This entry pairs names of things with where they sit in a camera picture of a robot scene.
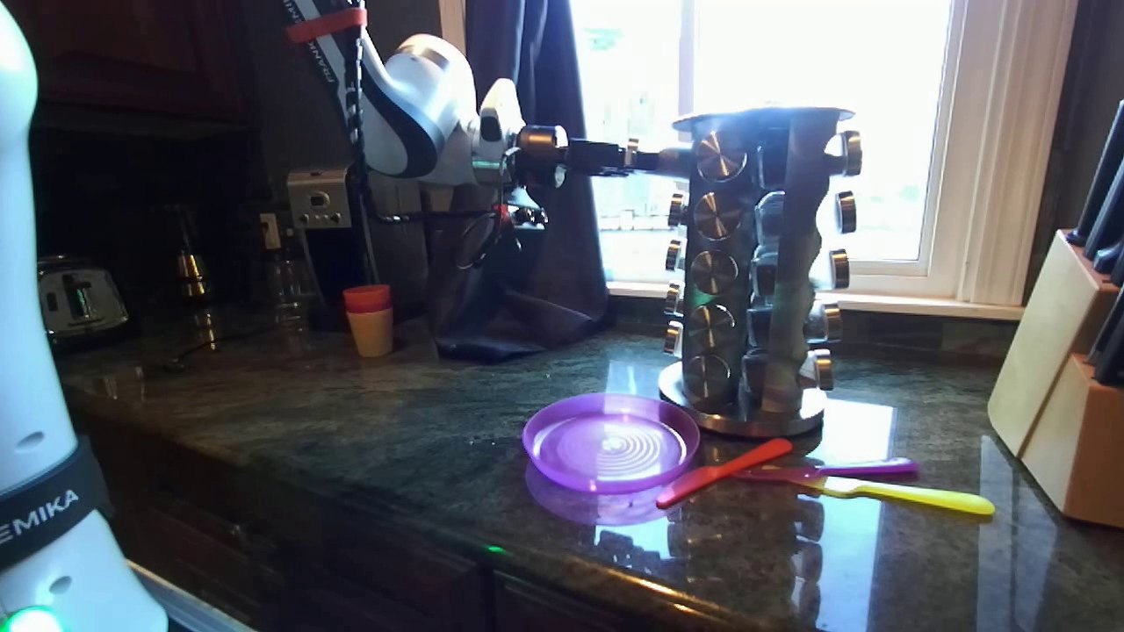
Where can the red plastic knife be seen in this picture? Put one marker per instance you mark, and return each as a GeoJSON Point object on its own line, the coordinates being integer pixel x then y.
{"type": "Point", "coordinates": [726, 473]}

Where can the purple plastic knife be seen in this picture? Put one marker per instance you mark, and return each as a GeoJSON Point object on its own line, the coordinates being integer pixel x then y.
{"type": "Point", "coordinates": [874, 473]}

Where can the light wooden knife block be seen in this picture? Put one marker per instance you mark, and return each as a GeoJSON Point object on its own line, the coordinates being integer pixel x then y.
{"type": "Point", "coordinates": [1055, 351]}

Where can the steel capped spice jar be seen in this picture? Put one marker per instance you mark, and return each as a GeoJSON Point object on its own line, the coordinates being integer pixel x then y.
{"type": "Point", "coordinates": [706, 213]}
{"type": "Point", "coordinates": [706, 269]}
{"type": "Point", "coordinates": [824, 371]}
{"type": "Point", "coordinates": [703, 373]}
{"type": "Point", "coordinates": [848, 152]}
{"type": "Point", "coordinates": [706, 316]}
{"type": "Point", "coordinates": [676, 207]}
{"type": "Point", "coordinates": [672, 249]}
{"type": "Point", "coordinates": [830, 320]}
{"type": "Point", "coordinates": [712, 152]}
{"type": "Point", "coordinates": [672, 335]}
{"type": "Point", "coordinates": [672, 297]}
{"type": "Point", "coordinates": [845, 213]}
{"type": "Point", "coordinates": [842, 269]}

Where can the steel and black coffee maker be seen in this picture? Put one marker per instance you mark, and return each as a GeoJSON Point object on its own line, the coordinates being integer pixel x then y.
{"type": "Point", "coordinates": [319, 198]}

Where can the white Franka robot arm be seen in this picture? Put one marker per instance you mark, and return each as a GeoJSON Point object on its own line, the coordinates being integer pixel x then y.
{"type": "Point", "coordinates": [28, 351]}

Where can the white framed window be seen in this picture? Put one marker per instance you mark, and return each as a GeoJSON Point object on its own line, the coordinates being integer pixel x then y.
{"type": "Point", "coordinates": [1005, 152]}

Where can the cream plastic cup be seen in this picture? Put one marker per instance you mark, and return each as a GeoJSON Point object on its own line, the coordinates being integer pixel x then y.
{"type": "Point", "coordinates": [370, 335]}

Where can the grey robot mounting platform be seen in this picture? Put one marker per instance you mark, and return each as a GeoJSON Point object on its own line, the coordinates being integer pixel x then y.
{"type": "Point", "coordinates": [187, 606]}

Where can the purple plastic plate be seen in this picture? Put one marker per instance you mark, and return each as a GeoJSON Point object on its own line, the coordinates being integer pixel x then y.
{"type": "Point", "coordinates": [608, 442]}

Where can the yellow plastic knife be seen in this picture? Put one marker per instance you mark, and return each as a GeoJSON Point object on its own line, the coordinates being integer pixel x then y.
{"type": "Point", "coordinates": [924, 501]}

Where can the clear glass bottle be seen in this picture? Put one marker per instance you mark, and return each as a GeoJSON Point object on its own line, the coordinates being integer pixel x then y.
{"type": "Point", "coordinates": [279, 276]}

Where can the dark wood wall cabinet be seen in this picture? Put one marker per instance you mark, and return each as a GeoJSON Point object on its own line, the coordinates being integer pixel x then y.
{"type": "Point", "coordinates": [127, 56]}

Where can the countertop toaster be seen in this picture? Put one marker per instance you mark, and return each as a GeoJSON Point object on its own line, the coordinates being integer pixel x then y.
{"type": "Point", "coordinates": [82, 300]}

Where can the steel revolving seasoning rack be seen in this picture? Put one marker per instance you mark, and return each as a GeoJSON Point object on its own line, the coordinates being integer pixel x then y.
{"type": "Point", "coordinates": [760, 351]}

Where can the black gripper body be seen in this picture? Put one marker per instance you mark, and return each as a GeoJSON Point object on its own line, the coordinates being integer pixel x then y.
{"type": "Point", "coordinates": [527, 159]}

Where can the dark grey curtain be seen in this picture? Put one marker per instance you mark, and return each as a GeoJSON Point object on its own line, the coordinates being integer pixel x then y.
{"type": "Point", "coordinates": [550, 269]}

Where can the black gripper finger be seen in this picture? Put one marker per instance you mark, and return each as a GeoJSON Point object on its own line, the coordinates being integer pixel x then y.
{"type": "Point", "coordinates": [602, 159]}

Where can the dark bottle with gold label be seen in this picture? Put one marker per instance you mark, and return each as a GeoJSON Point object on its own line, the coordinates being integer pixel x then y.
{"type": "Point", "coordinates": [195, 287]}

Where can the orange plastic cup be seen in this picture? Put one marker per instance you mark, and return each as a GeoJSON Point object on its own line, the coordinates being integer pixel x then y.
{"type": "Point", "coordinates": [367, 297]}

